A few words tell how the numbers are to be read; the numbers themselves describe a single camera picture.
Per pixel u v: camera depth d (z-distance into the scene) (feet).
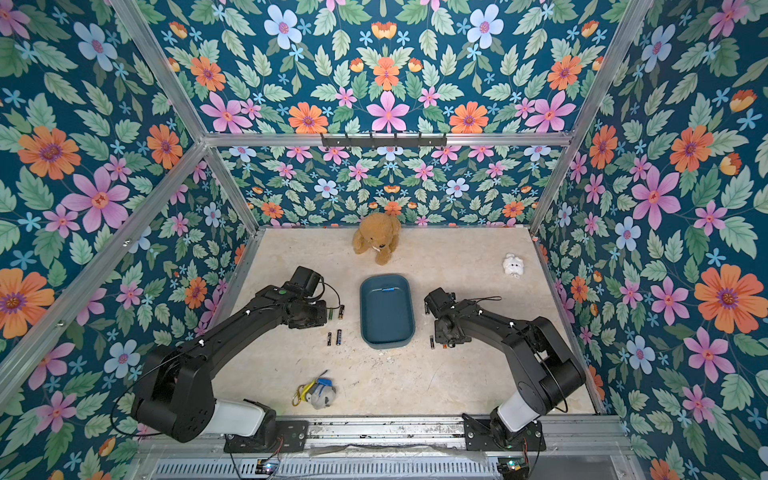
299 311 2.22
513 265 3.42
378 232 3.15
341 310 3.14
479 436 2.41
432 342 2.95
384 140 3.05
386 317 3.07
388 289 3.33
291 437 2.42
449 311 2.22
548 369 1.43
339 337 2.97
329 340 2.97
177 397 1.37
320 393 2.50
